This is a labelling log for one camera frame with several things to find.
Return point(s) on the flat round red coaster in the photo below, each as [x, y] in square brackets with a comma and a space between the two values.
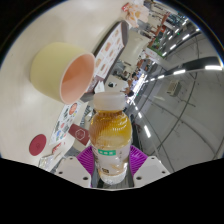
[37, 145]

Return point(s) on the ceiling air conditioner unit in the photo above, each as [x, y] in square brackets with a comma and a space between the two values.
[174, 88]

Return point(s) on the ceiling strip lights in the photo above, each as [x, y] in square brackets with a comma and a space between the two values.
[213, 67]

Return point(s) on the printed sticker leaflet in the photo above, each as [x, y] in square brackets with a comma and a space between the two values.
[65, 123]

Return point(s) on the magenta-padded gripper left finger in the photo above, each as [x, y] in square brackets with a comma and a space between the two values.
[74, 168]

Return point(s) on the clear bottle with amber drink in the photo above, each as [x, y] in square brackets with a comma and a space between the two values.
[110, 140]

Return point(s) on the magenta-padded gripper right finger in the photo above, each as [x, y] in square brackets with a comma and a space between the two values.
[151, 168]

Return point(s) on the crumpled white napkin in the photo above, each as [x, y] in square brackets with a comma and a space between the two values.
[99, 87]

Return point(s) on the small red packet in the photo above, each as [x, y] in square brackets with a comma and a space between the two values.
[56, 147]

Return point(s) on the red paper cup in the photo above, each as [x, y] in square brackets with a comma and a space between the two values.
[80, 134]

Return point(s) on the clear plastic bag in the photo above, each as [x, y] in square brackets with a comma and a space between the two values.
[46, 160]

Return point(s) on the yellow cup with pink inside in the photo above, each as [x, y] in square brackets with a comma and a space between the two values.
[50, 70]

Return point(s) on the beige canteen chairs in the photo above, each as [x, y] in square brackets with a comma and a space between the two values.
[136, 43]

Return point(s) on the food wrapper with fries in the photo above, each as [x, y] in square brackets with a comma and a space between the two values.
[138, 13]

